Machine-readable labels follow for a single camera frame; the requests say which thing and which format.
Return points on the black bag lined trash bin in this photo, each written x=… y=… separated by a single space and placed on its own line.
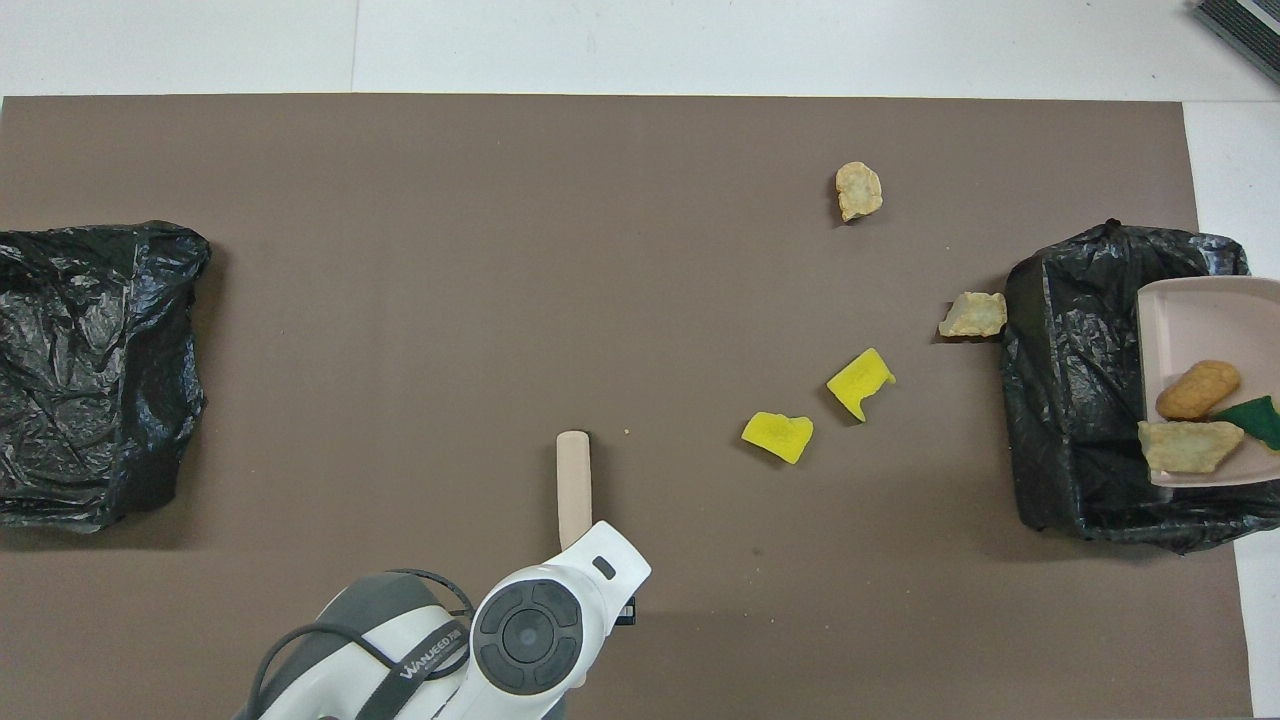
x=100 y=290
x=1070 y=400

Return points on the large beige foam chunk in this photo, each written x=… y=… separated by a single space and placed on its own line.
x=1190 y=446

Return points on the beige plastic dustpan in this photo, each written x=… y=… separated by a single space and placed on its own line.
x=1190 y=320

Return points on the rounded tan foam chunk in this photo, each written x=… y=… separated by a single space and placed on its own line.
x=858 y=190

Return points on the brown table mat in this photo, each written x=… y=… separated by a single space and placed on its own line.
x=400 y=250

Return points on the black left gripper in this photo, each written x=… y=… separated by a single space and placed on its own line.
x=627 y=612

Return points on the brown bread roll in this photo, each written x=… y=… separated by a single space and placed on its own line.
x=1198 y=390

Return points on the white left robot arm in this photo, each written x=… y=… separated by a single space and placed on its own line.
x=540 y=640

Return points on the dark grey ribbed object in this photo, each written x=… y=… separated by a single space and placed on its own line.
x=1245 y=30

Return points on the yellow sponge with green backing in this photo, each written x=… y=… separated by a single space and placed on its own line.
x=1255 y=418

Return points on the yellow sponge piece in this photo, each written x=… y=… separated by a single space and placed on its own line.
x=778 y=437
x=858 y=382

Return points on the pale beige foam chunk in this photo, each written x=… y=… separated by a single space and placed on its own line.
x=975 y=315

